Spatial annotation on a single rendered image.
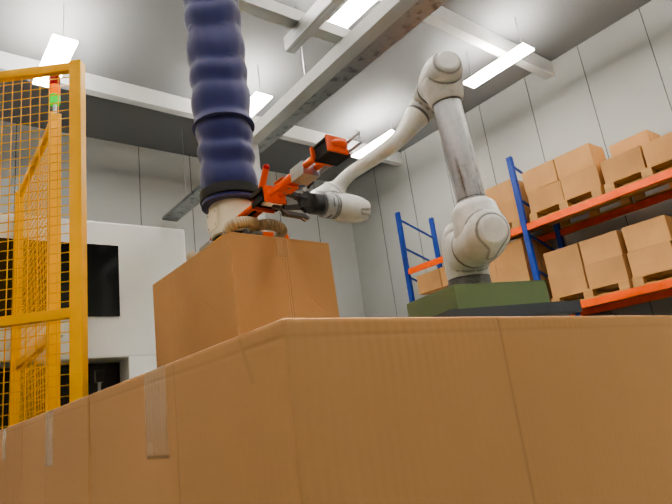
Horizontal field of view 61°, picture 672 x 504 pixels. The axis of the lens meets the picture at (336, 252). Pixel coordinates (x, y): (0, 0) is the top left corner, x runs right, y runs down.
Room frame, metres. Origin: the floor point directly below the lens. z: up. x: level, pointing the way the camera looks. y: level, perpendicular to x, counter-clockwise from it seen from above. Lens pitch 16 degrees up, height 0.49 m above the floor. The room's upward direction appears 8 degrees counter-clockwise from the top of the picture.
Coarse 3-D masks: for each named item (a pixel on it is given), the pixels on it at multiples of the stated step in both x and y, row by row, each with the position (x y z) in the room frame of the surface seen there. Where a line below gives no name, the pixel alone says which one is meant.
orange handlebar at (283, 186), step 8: (336, 144) 1.45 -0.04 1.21; (344, 144) 1.46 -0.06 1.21; (320, 168) 1.58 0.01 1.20; (288, 176) 1.62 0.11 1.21; (280, 184) 1.66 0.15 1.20; (288, 184) 1.71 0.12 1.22; (296, 184) 1.67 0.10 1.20; (272, 192) 1.70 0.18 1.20; (280, 192) 1.70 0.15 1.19; (288, 192) 1.71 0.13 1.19; (248, 208) 1.82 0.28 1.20; (256, 216) 1.88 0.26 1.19; (264, 232) 2.08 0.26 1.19; (272, 232) 2.11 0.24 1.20
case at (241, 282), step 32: (224, 256) 1.69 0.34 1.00; (256, 256) 1.72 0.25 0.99; (288, 256) 1.80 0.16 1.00; (320, 256) 1.89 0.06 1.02; (160, 288) 2.05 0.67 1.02; (192, 288) 1.86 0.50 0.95; (224, 288) 1.70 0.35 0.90; (256, 288) 1.71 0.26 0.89; (288, 288) 1.79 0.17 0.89; (320, 288) 1.88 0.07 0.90; (160, 320) 2.06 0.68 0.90; (192, 320) 1.87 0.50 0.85; (224, 320) 1.71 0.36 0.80; (256, 320) 1.70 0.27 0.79; (160, 352) 2.07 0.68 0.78; (192, 352) 1.88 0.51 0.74
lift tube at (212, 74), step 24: (192, 0) 1.91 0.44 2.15; (216, 0) 1.90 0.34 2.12; (216, 24) 1.89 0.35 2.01; (240, 24) 2.01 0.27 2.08; (192, 48) 1.91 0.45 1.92; (216, 48) 1.88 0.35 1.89; (240, 48) 1.95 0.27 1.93; (192, 72) 1.91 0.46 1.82; (216, 72) 1.87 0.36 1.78; (240, 72) 1.93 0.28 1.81; (192, 96) 1.91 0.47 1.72; (216, 96) 1.87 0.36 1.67; (240, 96) 1.91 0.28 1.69
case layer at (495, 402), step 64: (320, 320) 0.32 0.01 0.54; (384, 320) 0.35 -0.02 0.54; (448, 320) 0.38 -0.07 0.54; (512, 320) 0.43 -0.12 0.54; (576, 320) 0.48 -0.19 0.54; (640, 320) 0.55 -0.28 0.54; (128, 384) 0.51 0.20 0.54; (192, 384) 0.40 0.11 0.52; (256, 384) 0.33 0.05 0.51; (320, 384) 0.31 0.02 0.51; (384, 384) 0.34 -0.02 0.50; (448, 384) 0.37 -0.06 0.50; (512, 384) 0.42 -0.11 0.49; (576, 384) 0.47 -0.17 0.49; (640, 384) 0.53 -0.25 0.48; (0, 448) 1.11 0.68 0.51; (64, 448) 0.70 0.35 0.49; (128, 448) 0.51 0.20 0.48; (192, 448) 0.40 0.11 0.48; (256, 448) 0.33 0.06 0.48; (320, 448) 0.31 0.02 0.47; (384, 448) 0.34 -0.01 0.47; (448, 448) 0.37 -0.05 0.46; (512, 448) 0.41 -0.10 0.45; (576, 448) 0.45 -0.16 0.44; (640, 448) 0.51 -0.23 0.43
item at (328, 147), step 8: (328, 136) 1.45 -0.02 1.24; (320, 144) 1.49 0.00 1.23; (328, 144) 1.45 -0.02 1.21; (312, 152) 1.50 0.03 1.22; (320, 152) 1.49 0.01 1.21; (328, 152) 1.46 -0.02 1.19; (336, 152) 1.47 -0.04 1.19; (344, 152) 1.48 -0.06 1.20; (312, 160) 1.50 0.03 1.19; (320, 160) 1.50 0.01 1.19; (328, 160) 1.51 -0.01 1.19; (336, 160) 1.52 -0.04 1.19
